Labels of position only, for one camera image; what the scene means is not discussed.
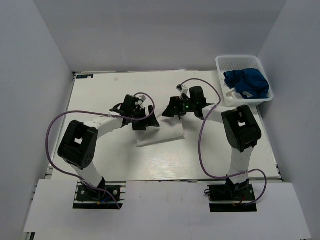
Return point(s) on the white plastic basket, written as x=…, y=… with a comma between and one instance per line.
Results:
x=239, y=62

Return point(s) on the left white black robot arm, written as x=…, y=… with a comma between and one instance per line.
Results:
x=78, y=145

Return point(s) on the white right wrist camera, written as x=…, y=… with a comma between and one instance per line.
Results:
x=182, y=89

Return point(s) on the white green raglan t-shirt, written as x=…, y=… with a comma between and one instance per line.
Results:
x=170, y=129

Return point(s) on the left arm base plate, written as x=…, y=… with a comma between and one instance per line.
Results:
x=86, y=198

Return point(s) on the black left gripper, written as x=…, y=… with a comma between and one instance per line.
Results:
x=150, y=121

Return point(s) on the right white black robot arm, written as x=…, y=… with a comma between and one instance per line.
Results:
x=241, y=129

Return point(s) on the blue t-shirt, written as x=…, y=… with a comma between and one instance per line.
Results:
x=250, y=83

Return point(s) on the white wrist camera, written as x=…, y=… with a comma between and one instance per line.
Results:
x=182, y=89
x=141, y=100

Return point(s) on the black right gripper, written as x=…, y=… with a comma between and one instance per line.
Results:
x=171, y=110

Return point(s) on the dark label sticker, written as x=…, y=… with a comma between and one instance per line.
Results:
x=84, y=76

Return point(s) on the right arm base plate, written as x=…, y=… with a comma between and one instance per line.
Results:
x=221, y=202

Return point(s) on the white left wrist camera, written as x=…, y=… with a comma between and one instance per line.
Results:
x=141, y=100

